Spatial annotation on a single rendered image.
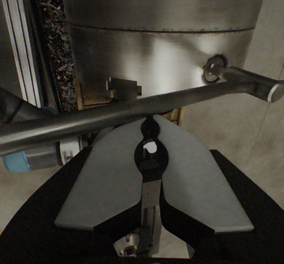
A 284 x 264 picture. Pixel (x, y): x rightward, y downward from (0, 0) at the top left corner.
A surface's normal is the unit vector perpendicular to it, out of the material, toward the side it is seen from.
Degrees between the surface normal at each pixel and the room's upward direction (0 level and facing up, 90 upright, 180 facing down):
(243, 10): 17
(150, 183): 0
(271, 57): 0
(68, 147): 41
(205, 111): 0
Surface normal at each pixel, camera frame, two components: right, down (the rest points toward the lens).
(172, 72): 0.06, 0.53
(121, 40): -0.33, 0.50
